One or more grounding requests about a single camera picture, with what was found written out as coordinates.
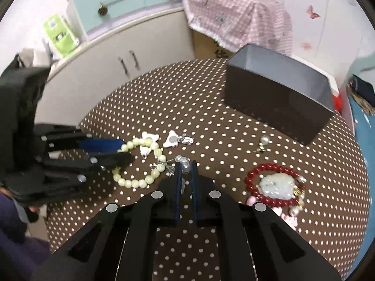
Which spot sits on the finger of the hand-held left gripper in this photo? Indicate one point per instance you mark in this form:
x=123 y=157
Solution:
x=88 y=164
x=96 y=145

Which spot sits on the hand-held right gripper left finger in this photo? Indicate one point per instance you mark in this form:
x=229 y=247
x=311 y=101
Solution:
x=177 y=190

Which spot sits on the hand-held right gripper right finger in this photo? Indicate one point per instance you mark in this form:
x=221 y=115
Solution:
x=194 y=190

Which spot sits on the silver dangling earring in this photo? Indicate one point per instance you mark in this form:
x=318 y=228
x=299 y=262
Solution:
x=175 y=164

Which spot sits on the grey metal tin box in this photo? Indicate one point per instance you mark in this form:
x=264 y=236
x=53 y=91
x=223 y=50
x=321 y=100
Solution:
x=278 y=93

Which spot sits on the white charm with silver disc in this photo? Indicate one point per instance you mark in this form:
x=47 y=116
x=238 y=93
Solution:
x=171 y=140

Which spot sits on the small white pink charm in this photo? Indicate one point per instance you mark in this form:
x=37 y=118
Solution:
x=187 y=140

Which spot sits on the white shell charms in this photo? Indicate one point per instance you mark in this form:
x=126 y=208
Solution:
x=148 y=137

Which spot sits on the green box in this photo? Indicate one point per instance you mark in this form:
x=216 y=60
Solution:
x=60 y=36

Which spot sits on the pearl earring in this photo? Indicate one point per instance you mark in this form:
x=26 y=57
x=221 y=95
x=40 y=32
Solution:
x=263 y=143

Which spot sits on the white cabinet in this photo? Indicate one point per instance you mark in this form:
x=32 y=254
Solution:
x=99 y=61

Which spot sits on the person's purple clothing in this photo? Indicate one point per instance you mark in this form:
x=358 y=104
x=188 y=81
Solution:
x=17 y=254

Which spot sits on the pine cone drawer knob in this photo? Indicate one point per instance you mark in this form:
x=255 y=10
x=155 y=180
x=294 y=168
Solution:
x=103 y=9

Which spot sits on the cardboard box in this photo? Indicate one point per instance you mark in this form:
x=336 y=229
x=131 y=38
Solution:
x=205 y=45

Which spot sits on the white board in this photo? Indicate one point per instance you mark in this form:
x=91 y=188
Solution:
x=322 y=73

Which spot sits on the blue patterned bed sheet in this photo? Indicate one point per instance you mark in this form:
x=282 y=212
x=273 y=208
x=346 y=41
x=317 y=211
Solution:
x=363 y=140

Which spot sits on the pink checked cloth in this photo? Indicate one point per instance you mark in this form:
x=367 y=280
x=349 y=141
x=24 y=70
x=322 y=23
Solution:
x=240 y=17

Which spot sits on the dark folded clothes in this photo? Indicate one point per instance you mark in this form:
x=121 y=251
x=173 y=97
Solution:
x=364 y=90

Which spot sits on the pale pink butterfly wall sticker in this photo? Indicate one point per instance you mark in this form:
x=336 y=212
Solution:
x=306 y=45

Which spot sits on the red butterfly wall sticker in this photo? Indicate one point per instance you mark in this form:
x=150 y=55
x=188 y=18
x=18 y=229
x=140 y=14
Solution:
x=313 y=11

